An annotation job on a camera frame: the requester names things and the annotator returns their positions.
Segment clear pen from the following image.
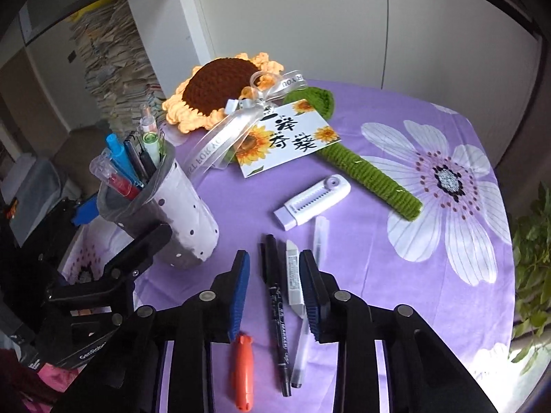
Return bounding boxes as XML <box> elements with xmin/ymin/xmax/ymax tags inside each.
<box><xmin>290</xmin><ymin>216</ymin><xmax>330</xmax><ymax>389</ymax></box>

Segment white correction pen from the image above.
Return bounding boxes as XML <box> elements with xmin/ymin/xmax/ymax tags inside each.
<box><xmin>285</xmin><ymin>240</ymin><xmax>307</xmax><ymax>318</ymax></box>

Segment purple floral tablecloth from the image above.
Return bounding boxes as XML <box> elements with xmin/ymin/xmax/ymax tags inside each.
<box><xmin>58</xmin><ymin>78</ymin><xmax>515</xmax><ymax>413</ymax></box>

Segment tall stack of papers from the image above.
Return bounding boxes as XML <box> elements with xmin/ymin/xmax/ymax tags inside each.
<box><xmin>71</xmin><ymin>0</ymin><xmax>166</xmax><ymax>138</ymax></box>

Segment yellow toy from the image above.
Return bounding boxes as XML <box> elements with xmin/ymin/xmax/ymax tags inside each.
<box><xmin>71</xmin><ymin>2</ymin><xmax>104</xmax><ymax>22</ymax></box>

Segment person's left forearm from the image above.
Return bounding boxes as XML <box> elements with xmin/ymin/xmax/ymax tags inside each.
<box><xmin>0</xmin><ymin>348</ymin><xmax>82</xmax><ymax>413</ymax></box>

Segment sunflower print card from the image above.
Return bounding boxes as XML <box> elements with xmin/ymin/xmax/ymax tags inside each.
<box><xmin>235</xmin><ymin>99</ymin><xmax>342</xmax><ymax>178</ymax></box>

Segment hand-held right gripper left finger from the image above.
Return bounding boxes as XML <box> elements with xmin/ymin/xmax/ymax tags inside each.
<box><xmin>54</xmin><ymin>250</ymin><xmax>251</xmax><ymax>413</ymax></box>

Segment white retractable eraser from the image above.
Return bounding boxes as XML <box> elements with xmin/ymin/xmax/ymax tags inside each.
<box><xmin>274</xmin><ymin>174</ymin><xmax>351</xmax><ymax>231</ymax></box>

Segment green potted plant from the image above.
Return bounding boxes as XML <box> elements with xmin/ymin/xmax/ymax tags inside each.
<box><xmin>508</xmin><ymin>181</ymin><xmax>551</xmax><ymax>375</ymax></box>

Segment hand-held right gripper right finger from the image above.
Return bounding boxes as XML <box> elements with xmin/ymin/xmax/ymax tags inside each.
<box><xmin>299</xmin><ymin>250</ymin><xmax>496</xmax><ymax>413</ymax></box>

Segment bunch of coloured pens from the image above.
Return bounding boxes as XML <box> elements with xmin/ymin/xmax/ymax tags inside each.
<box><xmin>90</xmin><ymin>102</ymin><xmax>166</xmax><ymax>201</ymax></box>

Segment crochet sunflower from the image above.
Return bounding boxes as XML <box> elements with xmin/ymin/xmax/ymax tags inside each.
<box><xmin>163</xmin><ymin>52</ymin><xmax>423</xmax><ymax>221</ymax></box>

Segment grey dotted pen holder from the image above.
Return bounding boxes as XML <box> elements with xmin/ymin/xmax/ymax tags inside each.
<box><xmin>97</xmin><ymin>140</ymin><xmax>220</xmax><ymax>269</ymax></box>

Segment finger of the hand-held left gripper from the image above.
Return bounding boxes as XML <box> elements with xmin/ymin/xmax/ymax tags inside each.
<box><xmin>104</xmin><ymin>223</ymin><xmax>174</xmax><ymax>287</ymax></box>
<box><xmin>71</xmin><ymin>198</ymin><xmax>102</xmax><ymax>226</ymax></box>

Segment black marker pen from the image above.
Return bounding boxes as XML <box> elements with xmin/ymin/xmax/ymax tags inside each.
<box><xmin>259</xmin><ymin>234</ymin><xmax>293</xmax><ymax>397</ymax></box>

